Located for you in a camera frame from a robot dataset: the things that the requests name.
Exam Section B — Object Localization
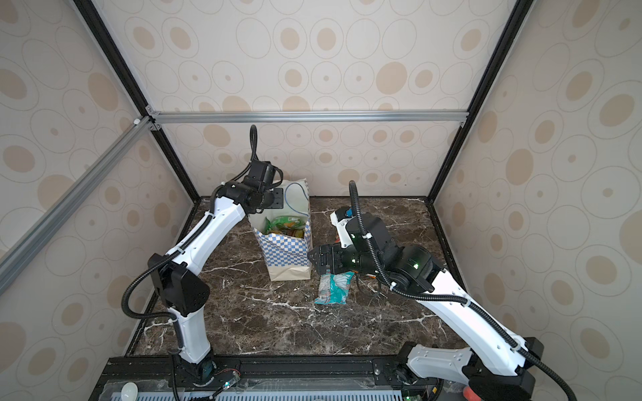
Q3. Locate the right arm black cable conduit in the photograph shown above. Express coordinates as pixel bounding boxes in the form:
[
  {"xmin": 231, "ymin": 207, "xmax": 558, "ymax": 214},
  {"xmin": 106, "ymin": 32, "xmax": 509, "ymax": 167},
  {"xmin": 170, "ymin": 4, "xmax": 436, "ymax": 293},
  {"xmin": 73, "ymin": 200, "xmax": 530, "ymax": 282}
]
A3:
[{"xmin": 348, "ymin": 179, "xmax": 578, "ymax": 401}]

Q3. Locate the blue checkered paper bag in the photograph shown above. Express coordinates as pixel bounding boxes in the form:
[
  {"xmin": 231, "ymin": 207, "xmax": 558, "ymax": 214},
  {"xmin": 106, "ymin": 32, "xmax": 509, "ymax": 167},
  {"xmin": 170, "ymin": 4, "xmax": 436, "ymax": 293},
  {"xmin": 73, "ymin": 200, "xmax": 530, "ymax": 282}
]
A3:
[{"xmin": 248, "ymin": 179, "xmax": 312, "ymax": 282}]

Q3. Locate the red emergency button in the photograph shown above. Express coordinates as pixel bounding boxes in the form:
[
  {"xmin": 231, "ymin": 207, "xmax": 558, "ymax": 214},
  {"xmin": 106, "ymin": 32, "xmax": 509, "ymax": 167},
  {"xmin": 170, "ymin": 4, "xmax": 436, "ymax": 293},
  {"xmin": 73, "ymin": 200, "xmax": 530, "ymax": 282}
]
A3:
[{"xmin": 462, "ymin": 386, "xmax": 483, "ymax": 401}]

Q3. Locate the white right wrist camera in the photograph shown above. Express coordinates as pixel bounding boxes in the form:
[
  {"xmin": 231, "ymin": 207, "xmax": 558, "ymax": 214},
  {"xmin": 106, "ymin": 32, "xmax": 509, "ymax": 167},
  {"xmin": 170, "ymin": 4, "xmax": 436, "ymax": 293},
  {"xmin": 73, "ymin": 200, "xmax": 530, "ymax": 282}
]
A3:
[{"xmin": 330, "ymin": 207, "xmax": 353, "ymax": 249}]

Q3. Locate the black left corner post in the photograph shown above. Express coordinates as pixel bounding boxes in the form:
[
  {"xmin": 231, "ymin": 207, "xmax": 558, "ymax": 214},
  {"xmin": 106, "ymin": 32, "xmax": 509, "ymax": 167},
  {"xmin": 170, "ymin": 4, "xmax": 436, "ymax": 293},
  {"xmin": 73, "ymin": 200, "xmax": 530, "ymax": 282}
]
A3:
[{"xmin": 73, "ymin": 0, "xmax": 202, "ymax": 204}]

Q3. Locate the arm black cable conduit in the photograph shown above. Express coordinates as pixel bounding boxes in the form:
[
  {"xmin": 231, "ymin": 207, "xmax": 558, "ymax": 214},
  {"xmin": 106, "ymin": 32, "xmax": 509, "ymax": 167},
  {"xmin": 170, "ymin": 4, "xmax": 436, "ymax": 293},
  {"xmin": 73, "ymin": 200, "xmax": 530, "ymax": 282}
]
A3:
[
  {"xmin": 121, "ymin": 124, "xmax": 260, "ymax": 352},
  {"xmin": 348, "ymin": 179, "xmax": 578, "ymax": 401}
]

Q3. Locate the black right corner post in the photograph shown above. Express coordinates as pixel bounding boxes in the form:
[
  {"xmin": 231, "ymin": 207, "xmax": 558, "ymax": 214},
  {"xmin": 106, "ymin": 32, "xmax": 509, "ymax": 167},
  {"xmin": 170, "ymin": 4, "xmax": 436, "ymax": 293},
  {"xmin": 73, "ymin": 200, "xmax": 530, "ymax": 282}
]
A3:
[{"xmin": 425, "ymin": 0, "xmax": 536, "ymax": 204}]

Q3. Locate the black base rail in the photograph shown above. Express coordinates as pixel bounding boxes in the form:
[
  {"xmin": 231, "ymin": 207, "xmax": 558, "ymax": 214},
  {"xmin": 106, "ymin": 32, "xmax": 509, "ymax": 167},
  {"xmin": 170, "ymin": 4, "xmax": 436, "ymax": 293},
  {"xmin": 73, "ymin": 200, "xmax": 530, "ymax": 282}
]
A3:
[{"xmin": 90, "ymin": 355, "xmax": 444, "ymax": 400}]

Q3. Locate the green snack packet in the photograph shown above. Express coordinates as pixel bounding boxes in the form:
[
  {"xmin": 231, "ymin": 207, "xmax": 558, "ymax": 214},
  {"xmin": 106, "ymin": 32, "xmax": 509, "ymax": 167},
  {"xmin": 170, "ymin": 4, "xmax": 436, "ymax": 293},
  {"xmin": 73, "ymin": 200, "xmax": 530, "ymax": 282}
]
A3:
[{"xmin": 265, "ymin": 216, "xmax": 307, "ymax": 238}]

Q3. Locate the left aluminium frame bar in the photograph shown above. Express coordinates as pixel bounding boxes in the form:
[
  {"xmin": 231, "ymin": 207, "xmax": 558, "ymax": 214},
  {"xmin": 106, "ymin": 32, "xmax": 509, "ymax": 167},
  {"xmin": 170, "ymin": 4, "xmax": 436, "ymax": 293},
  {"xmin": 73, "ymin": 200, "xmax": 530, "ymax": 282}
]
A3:
[{"xmin": 1, "ymin": 116, "xmax": 152, "ymax": 292}]

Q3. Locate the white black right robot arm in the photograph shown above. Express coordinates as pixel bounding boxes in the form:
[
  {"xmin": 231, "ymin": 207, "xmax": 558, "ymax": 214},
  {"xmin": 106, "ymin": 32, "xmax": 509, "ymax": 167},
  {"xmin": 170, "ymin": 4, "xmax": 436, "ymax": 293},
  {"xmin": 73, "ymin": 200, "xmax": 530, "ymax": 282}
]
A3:
[{"xmin": 308, "ymin": 207, "xmax": 543, "ymax": 400}]

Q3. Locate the black corner post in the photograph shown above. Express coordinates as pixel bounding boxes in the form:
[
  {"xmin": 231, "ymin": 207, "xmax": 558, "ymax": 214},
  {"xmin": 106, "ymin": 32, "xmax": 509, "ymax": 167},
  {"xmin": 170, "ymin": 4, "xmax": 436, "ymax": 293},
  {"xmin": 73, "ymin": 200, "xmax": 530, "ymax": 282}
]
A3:
[
  {"xmin": 73, "ymin": 0, "xmax": 202, "ymax": 204},
  {"xmin": 425, "ymin": 0, "xmax": 536, "ymax": 204}
]

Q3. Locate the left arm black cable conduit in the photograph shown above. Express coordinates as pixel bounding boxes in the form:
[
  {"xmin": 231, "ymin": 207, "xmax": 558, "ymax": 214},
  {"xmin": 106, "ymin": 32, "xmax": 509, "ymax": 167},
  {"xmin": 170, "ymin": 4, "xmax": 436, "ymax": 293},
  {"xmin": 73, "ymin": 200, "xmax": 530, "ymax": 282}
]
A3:
[{"xmin": 121, "ymin": 124, "xmax": 260, "ymax": 352}]

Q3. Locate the teal mint candy packet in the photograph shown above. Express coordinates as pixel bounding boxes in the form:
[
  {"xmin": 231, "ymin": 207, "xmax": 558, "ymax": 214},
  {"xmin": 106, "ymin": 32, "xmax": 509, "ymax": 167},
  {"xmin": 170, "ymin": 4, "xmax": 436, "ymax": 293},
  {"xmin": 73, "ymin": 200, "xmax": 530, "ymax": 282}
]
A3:
[{"xmin": 314, "ymin": 272, "xmax": 354, "ymax": 305}]

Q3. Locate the horizontal aluminium frame bar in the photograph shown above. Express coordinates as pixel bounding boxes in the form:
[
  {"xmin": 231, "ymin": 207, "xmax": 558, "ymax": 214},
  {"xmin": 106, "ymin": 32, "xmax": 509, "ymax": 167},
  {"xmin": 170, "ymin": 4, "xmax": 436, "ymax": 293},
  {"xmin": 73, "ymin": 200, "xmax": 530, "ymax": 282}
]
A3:
[{"xmin": 151, "ymin": 110, "xmax": 468, "ymax": 124}]

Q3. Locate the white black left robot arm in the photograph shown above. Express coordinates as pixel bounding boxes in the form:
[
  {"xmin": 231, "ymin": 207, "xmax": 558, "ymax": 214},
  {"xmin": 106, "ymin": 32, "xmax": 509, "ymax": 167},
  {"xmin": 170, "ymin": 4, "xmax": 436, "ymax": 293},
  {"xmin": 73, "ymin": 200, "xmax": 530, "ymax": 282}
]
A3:
[{"xmin": 150, "ymin": 160, "xmax": 284, "ymax": 365}]

